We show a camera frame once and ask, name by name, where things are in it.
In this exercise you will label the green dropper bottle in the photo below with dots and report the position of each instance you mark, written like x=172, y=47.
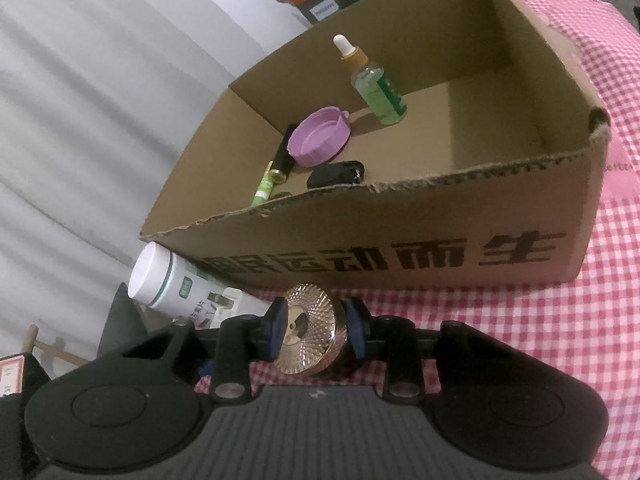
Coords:
x=382, y=95

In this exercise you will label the purple plastic lid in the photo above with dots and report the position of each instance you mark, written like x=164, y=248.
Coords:
x=320, y=135

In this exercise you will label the wooden rack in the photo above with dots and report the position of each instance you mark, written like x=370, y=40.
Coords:
x=55, y=349

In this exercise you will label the black cylindrical tube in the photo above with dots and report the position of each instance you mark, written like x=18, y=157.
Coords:
x=282, y=155

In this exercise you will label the pink checked cloth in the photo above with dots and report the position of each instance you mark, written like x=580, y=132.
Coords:
x=615, y=310

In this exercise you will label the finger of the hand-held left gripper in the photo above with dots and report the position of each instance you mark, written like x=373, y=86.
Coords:
x=122, y=325

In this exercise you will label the green slim tube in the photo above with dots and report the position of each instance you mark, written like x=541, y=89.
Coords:
x=262, y=187

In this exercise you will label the gold faceted round jar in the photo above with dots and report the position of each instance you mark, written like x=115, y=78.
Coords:
x=310, y=325

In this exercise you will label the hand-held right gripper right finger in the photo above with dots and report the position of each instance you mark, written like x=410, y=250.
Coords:
x=356, y=331

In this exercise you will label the cardboard box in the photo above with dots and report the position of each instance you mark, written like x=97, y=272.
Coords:
x=450, y=210

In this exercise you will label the white curtain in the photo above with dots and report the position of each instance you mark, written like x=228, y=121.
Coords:
x=100, y=85

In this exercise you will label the white bottle green label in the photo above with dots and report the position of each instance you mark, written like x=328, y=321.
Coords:
x=165, y=280

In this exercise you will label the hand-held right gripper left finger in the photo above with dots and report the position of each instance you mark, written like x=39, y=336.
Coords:
x=275, y=331

